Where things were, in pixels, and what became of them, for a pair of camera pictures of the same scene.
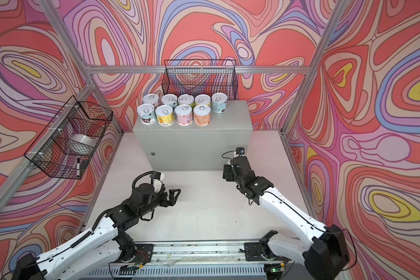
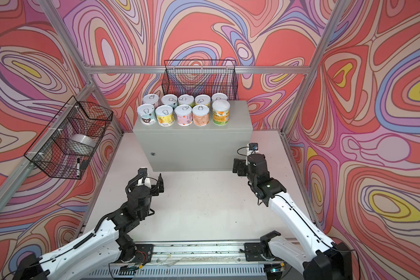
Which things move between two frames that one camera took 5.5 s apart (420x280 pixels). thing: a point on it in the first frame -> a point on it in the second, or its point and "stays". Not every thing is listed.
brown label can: (170, 99) stays
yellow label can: (202, 99) stays
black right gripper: (227, 172) -> (242, 163)
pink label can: (184, 114) stays
